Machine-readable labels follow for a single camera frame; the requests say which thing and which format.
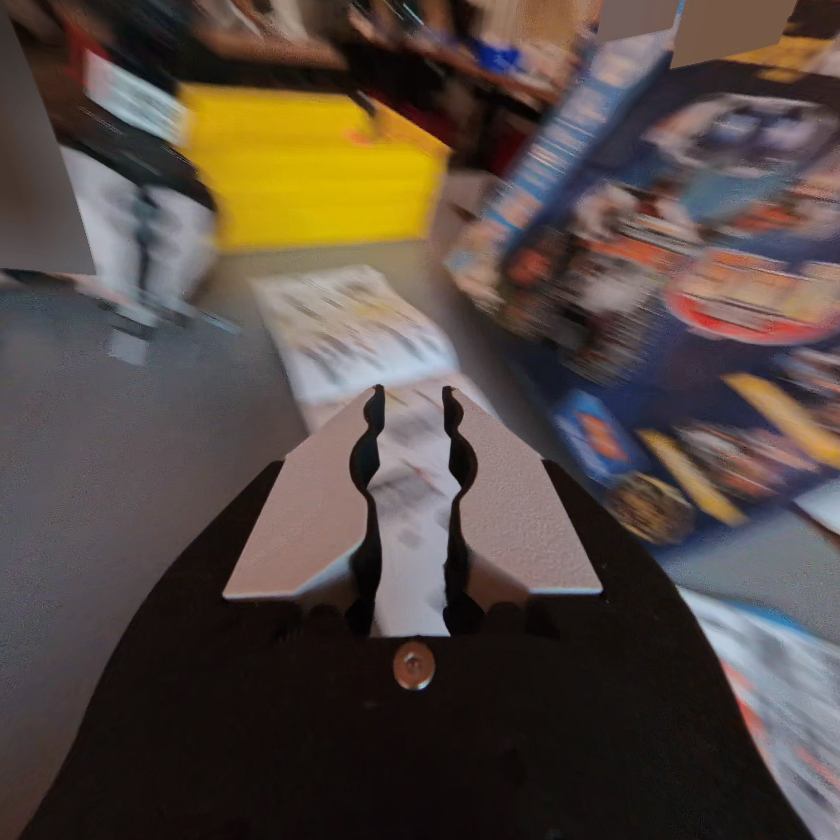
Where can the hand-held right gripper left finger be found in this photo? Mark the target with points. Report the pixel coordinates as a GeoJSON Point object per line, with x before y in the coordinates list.
{"type": "Point", "coordinates": [302, 525]}

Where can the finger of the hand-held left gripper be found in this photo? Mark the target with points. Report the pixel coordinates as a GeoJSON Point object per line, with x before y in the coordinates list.
{"type": "Point", "coordinates": [105, 223]}
{"type": "Point", "coordinates": [187, 243]}

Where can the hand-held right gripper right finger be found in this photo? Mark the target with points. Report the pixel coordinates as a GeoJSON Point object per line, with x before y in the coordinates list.
{"type": "Point", "coordinates": [525, 525]}

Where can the grey desk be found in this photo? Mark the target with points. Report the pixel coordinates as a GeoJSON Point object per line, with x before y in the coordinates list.
{"type": "Point", "coordinates": [98, 492]}

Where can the yellow plastic bin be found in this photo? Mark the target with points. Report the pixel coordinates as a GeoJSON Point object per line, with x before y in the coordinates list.
{"type": "Point", "coordinates": [315, 177]}

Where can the open instruction booklet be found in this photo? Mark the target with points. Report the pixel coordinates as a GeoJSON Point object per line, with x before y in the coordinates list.
{"type": "Point", "coordinates": [354, 328]}

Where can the blue robot kit box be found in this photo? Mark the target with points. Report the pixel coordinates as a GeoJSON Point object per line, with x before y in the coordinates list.
{"type": "Point", "coordinates": [689, 295]}

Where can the colour printed paper sheet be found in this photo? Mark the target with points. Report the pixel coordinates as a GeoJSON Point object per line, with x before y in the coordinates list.
{"type": "Point", "coordinates": [787, 689]}

